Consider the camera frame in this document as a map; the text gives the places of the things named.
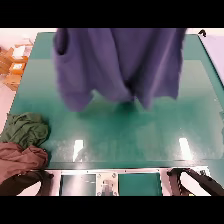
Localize purple T-shirt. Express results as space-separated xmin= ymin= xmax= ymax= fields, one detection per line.
xmin=52 ymin=27 xmax=188 ymax=113

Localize green garment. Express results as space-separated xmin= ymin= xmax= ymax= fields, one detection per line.
xmin=0 ymin=112 xmax=51 ymax=150

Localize brown garment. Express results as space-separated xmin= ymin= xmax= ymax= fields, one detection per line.
xmin=0 ymin=142 xmax=50 ymax=185

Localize brown cardboard box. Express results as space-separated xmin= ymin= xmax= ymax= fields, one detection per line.
xmin=2 ymin=73 xmax=23 ymax=92
xmin=8 ymin=60 xmax=28 ymax=76

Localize silver frame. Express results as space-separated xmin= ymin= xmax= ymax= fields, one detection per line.
xmin=17 ymin=166 xmax=214 ymax=197

